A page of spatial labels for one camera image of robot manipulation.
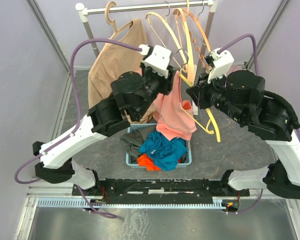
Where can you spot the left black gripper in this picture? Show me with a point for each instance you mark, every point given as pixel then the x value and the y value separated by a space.
pixel 168 82

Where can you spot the metal clothes rack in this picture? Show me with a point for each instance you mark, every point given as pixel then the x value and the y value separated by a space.
pixel 84 12

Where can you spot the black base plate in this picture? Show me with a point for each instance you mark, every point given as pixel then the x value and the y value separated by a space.
pixel 153 191

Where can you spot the mauve clothes pile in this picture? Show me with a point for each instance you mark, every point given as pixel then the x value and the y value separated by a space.
pixel 236 67

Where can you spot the beige t shirt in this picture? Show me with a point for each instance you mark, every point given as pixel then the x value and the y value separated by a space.
pixel 113 61

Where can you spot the blue t shirt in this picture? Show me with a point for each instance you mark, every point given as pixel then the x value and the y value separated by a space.
pixel 157 146

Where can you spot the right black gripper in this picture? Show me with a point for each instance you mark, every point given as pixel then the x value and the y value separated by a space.
pixel 199 93

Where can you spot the light blue cable duct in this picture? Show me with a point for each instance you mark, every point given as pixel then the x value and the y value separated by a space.
pixel 81 203

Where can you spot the dark grey t shirt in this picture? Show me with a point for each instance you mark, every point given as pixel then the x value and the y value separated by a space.
pixel 131 142

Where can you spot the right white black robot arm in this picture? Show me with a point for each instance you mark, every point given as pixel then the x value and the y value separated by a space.
pixel 242 97

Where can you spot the light blue plastic basket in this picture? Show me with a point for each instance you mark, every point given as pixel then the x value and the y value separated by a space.
pixel 132 161

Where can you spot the beige hanger of beige shirt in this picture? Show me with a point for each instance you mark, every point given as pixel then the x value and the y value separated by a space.
pixel 119 33

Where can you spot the orange t shirt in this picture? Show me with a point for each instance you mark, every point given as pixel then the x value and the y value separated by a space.
pixel 164 164

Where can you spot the pink t shirt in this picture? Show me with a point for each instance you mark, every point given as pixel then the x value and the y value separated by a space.
pixel 174 116

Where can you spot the white hanger of grey shirt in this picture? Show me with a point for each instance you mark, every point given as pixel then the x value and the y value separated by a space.
pixel 169 32

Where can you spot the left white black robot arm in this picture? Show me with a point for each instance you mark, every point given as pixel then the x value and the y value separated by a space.
pixel 132 95

